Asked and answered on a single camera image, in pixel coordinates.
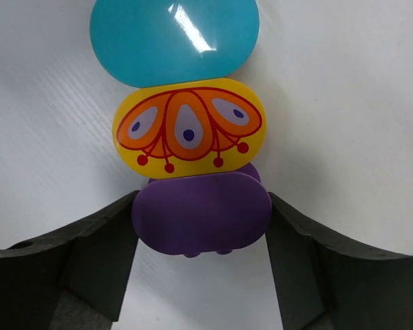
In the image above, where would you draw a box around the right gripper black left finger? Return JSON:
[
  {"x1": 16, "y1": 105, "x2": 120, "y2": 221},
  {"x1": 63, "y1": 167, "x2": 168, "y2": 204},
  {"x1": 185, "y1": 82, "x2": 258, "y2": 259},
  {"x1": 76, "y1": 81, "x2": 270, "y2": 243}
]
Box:
[{"x1": 0, "y1": 192, "x2": 138, "y2": 329}]

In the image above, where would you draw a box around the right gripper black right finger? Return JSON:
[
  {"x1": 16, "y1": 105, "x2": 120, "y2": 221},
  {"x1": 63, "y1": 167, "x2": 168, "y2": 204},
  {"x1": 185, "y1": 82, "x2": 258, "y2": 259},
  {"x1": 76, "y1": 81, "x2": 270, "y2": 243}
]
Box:
[{"x1": 266, "y1": 196, "x2": 413, "y2": 329}]

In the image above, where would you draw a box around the purple oval lego piece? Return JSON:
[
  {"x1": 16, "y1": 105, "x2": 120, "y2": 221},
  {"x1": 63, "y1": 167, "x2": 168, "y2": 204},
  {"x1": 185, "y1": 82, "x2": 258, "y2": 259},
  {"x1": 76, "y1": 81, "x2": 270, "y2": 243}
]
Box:
[{"x1": 131, "y1": 164, "x2": 273, "y2": 257}]

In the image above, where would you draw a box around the teal oval lego piece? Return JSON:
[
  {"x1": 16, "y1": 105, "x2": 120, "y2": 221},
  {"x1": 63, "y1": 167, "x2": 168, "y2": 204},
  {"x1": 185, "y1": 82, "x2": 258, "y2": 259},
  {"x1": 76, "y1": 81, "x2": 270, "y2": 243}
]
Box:
[{"x1": 89, "y1": 1, "x2": 260, "y2": 88}]

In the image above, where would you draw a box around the yellow oval printed lego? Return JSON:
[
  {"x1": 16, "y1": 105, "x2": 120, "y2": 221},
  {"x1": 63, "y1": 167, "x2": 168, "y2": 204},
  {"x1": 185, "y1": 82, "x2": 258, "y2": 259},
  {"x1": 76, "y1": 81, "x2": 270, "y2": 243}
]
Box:
[{"x1": 112, "y1": 78, "x2": 267, "y2": 179}]

